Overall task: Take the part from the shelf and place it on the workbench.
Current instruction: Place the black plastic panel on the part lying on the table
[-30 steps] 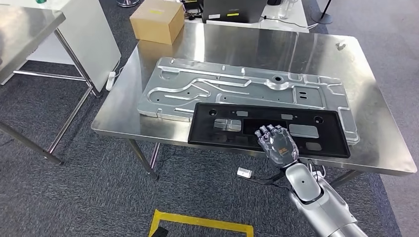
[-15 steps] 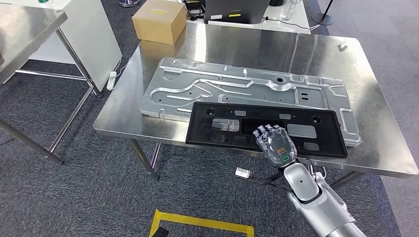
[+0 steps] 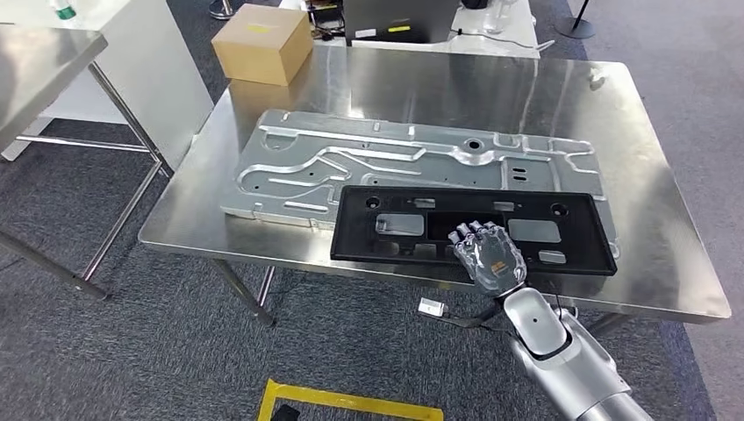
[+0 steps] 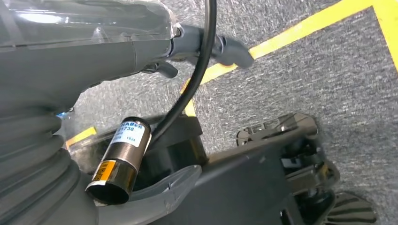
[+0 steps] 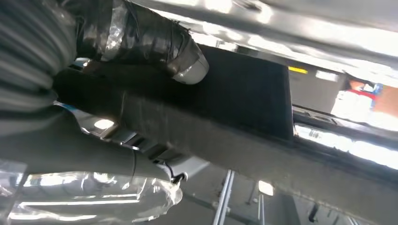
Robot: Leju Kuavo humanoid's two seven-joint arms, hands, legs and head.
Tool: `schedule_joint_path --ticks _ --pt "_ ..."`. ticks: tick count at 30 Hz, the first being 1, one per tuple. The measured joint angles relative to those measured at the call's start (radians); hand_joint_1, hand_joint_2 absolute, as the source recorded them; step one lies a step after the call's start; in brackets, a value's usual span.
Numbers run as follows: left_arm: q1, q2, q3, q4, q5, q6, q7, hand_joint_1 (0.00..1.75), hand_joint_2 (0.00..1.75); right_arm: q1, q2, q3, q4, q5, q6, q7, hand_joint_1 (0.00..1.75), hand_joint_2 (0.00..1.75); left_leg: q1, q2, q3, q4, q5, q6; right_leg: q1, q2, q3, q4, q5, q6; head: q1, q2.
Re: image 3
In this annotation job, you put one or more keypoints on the green label bottle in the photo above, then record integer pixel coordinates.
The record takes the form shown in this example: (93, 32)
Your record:
(63, 9)

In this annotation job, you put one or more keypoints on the white cabinet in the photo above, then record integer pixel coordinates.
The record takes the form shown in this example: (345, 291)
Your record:
(151, 75)

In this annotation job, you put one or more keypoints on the black stanchion base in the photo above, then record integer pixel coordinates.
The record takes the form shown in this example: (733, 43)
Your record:
(575, 28)

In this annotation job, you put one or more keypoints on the stainless steel workbench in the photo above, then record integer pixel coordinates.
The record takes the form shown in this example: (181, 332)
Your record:
(436, 87)

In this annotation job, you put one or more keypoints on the stainless steel table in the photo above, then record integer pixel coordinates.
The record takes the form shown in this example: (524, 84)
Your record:
(35, 75)

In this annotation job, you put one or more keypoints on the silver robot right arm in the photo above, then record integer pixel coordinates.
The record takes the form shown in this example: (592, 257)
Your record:
(569, 360)

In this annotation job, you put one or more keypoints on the stamped metal panel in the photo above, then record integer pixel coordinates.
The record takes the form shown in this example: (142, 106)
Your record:
(378, 157)

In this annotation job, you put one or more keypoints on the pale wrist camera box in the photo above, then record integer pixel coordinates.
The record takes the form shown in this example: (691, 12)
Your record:
(433, 307)

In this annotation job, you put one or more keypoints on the brown cardboard box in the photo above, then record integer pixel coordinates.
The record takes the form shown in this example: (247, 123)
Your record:
(261, 43)

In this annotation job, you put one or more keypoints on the white desk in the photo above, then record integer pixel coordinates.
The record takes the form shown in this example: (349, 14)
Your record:
(511, 43)

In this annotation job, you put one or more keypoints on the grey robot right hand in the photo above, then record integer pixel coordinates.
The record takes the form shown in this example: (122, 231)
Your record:
(494, 261)

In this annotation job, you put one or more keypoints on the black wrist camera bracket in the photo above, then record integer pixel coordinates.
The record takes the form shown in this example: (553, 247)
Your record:
(476, 321)

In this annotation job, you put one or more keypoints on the black plastic plate part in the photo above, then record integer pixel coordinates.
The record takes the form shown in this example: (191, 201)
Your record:
(354, 232)

